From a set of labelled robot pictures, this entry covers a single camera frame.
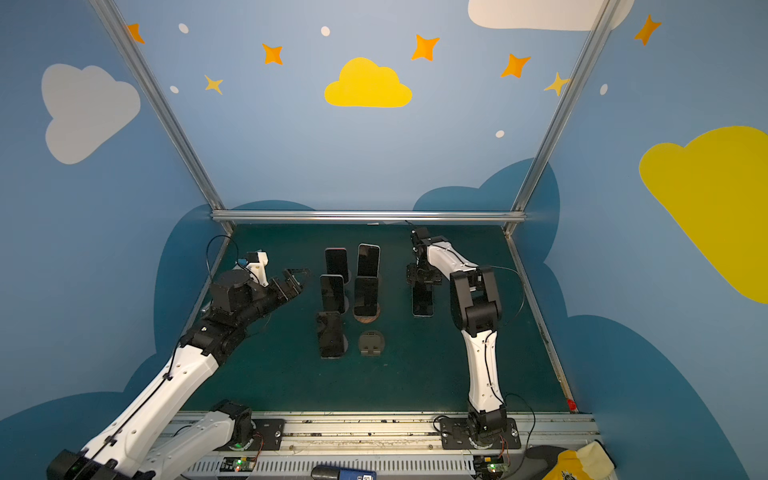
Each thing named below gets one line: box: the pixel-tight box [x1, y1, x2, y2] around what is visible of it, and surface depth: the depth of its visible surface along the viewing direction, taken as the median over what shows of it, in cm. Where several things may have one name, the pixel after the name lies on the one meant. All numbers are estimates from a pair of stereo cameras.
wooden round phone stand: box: [352, 302, 381, 324], surface depth 98 cm
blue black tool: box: [311, 465, 377, 480], surface depth 67 cm
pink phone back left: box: [324, 247, 349, 284], surface depth 99 cm
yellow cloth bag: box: [543, 441, 616, 480], surface depth 71 cm
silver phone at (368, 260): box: [357, 243, 381, 278], surface depth 98 cm
